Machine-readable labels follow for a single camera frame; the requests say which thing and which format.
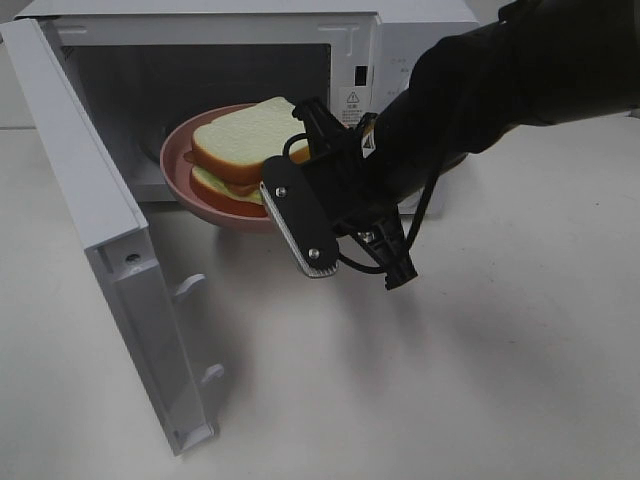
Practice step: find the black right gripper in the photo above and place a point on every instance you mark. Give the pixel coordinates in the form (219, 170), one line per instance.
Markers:
(336, 173)

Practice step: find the toy bread sandwich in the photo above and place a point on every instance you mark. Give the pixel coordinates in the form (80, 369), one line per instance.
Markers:
(227, 154)

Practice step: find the pink round plate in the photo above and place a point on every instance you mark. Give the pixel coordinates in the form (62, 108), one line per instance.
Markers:
(176, 169)

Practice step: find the white microwave door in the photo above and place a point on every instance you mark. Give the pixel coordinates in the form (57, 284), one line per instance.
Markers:
(114, 234)

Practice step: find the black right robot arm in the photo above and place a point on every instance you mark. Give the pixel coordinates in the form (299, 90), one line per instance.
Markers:
(542, 63)

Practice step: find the white microwave oven body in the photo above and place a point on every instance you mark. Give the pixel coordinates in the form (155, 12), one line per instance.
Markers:
(134, 63)

